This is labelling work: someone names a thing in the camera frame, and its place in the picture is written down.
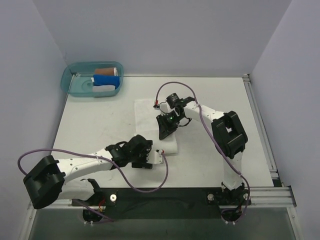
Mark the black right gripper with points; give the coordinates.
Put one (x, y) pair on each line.
(164, 128)

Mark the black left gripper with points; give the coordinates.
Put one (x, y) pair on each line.
(142, 165)

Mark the white terry towel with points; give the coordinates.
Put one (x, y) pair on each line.
(146, 125)

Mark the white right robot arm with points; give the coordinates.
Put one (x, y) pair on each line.
(224, 128)

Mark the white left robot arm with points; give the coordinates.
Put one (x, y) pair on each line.
(44, 183)

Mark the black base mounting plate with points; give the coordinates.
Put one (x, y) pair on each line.
(164, 212)

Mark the white rolled towel in bin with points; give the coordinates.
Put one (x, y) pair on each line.
(103, 88)

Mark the blue rolled towel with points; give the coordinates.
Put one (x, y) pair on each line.
(106, 80)

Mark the brown rolled towel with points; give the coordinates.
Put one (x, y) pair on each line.
(108, 71)

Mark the teal plastic bin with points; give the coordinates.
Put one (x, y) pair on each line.
(77, 79)

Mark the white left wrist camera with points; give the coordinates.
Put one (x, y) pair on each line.
(155, 157)

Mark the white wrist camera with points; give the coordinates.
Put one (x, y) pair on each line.
(162, 107)
(155, 157)

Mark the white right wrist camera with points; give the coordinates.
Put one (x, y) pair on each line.
(162, 107)

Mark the aluminium front rail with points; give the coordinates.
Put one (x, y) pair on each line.
(98, 199)

